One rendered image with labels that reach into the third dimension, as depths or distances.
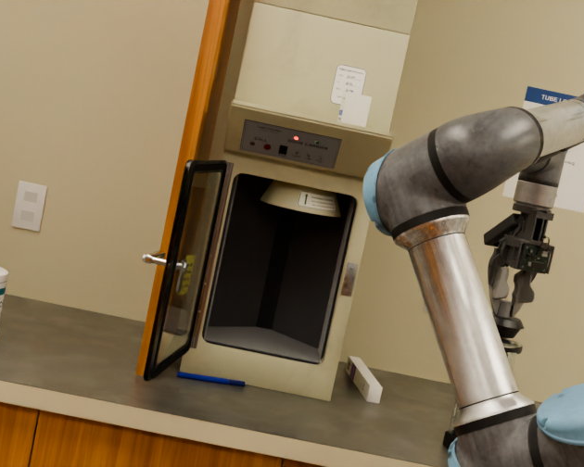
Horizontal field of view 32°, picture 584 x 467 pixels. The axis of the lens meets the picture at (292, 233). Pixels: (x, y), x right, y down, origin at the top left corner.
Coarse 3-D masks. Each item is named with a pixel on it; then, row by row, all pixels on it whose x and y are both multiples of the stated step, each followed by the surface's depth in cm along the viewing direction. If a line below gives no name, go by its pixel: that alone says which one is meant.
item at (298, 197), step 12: (276, 180) 213; (276, 192) 211; (288, 192) 209; (300, 192) 209; (312, 192) 209; (324, 192) 211; (276, 204) 209; (288, 204) 208; (300, 204) 208; (312, 204) 209; (324, 204) 210; (336, 204) 214; (336, 216) 213
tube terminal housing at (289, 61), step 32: (256, 32) 203; (288, 32) 203; (320, 32) 203; (352, 32) 203; (384, 32) 203; (256, 64) 203; (288, 64) 203; (320, 64) 204; (352, 64) 204; (384, 64) 204; (256, 96) 204; (288, 96) 204; (320, 96) 204; (384, 96) 204; (384, 128) 205; (256, 160) 205; (352, 192) 206; (352, 224) 210; (352, 256) 208; (192, 352) 209; (224, 352) 210; (256, 384) 210; (288, 384) 210; (320, 384) 211
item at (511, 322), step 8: (504, 304) 191; (504, 312) 192; (496, 320) 189; (504, 320) 189; (512, 320) 190; (520, 320) 193; (504, 328) 189; (512, 328) 189; (520, 328) 190; (504, 336) 190; (512, 336) 191
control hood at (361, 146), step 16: (240, 112) 194; (256, 112) 193; (272, 112) 193; (288, 112) 193; (240, 128) 197; (304, 128) 195; (320, 128) 194; (336, 128) 194; (352, 128) 194; (368, 128) 194; (224, 144) 202; (240, 144) 201; (352, 144) 196; (368, 144) 196; (384, 144) 195; (288, 160) 203; (336, 160) 201; (352, 160) 200; (368, 160) 199
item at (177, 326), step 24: (192, 192) 180; (216, 192) 200; (192, 216) 184; (192, 240) 188; (168, 264) 175; (192, 264) 193; (192, 288) 198; (168, 312) 182; (192, 312) 203; (168, 336) 186
